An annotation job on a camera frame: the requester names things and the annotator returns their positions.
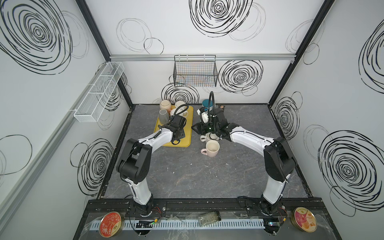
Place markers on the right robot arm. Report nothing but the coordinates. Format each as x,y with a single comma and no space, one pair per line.
278,157

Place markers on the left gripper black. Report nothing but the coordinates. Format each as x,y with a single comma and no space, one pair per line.
179,132

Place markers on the yellow plastic tray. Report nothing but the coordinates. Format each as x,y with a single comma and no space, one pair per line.
165,134

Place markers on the beige mug back left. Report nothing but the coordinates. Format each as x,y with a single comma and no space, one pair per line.
166,105

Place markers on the white slotted cable duct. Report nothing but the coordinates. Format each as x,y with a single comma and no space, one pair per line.
225,224

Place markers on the beige speckled mug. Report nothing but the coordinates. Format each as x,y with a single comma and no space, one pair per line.
208,137

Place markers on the teal lidded white mug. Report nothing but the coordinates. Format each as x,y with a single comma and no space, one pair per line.
207,104

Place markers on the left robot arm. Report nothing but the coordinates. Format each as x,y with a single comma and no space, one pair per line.
136,160

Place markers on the cream mug with handle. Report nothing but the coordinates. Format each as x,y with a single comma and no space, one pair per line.
181,112

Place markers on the white wire wall shelf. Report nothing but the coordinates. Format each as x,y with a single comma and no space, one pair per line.
96,99

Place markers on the black wire wall basket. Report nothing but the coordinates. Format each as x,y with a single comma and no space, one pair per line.
195,71

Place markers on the pink mug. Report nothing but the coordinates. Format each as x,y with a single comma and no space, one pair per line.
212,148

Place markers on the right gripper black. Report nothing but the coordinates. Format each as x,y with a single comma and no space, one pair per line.
202,129

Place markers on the red round tin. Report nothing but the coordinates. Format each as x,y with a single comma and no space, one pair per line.
111,224

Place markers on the clear plastic packet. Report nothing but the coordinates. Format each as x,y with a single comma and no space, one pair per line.
209,218

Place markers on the pink orange round tin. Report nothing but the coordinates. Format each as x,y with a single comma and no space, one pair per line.
303,219

